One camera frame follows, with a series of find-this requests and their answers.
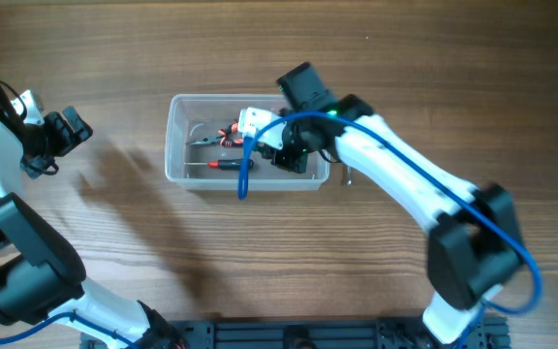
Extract silver L-shaped socket wrench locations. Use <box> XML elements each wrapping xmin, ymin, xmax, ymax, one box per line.
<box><xmin>346</xmin><ymin>166</ymin><xmax>353</xmax><ymax>186</ymax></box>

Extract orange black needle-nose pliers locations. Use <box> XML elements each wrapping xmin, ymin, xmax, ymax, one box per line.
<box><xmin>186</xmin><ymin>123</ymin><xmax>244</xmax><ymax>148</ymax></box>

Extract black red handled screwdriver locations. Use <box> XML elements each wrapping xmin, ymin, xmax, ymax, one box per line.
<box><xmin>185</xmin><ymin>158</ymin><xmax>255</xmax><ymax>171</ymax></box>

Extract clear plastic container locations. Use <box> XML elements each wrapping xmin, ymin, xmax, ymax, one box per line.
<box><xmin>165</xmin><ymin>94</ymin><xmax>330</xmax><ymax>192</ymax></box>

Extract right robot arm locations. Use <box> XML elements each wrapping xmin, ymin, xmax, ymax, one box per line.
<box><xmin>241</xmin><ymin>62</ymin><xmax>534</xmax><ymax>347</ymax></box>

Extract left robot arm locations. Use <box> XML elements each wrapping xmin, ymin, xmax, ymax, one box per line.
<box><xmin>0</xmin><ymin>80</ymin><xmax>187</xmax><ymax>348</ymax></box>

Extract blue right camera cable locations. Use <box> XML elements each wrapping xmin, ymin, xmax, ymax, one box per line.
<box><xmin>237</xmin><ymin>111</ymin><xmax>544</xmax><ymax>349</ymax></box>

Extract blue camera cable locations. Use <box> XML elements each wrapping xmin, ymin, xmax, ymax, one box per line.
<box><xmin>0</xmin><ymin>144</ymin><xmax>140</xmax><ymax>349</ymax></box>
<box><xmin>237</xmin><ymin>111</ymin><xmax>544</xmax><ymax>349</ymax></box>

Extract blue left camera cable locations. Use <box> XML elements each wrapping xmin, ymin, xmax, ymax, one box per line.
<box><xmin>0</xmin><ymin>144</ymin><xmax>140</xmax><ymax>349</ymax></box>

